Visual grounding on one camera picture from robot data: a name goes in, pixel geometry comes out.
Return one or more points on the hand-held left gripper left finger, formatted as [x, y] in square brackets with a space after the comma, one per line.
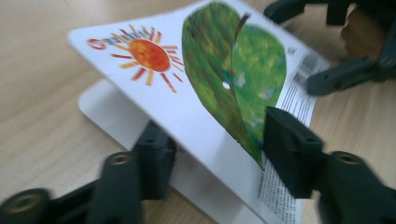
[155, 165]

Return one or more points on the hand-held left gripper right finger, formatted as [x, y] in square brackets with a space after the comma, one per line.
[295, 149]

